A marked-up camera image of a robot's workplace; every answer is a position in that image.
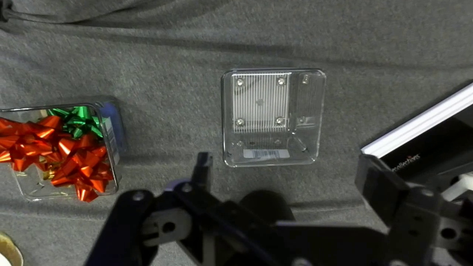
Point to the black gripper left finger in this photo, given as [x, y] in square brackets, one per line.
[196, 212]

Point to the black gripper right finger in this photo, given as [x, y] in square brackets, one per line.
[408, 216]

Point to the small clear plastic container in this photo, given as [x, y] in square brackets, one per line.
[304, 113]

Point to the clear container of gift bows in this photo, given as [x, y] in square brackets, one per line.
[63, 153]

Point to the grey tablecloth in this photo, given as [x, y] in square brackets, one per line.
[171, 59]

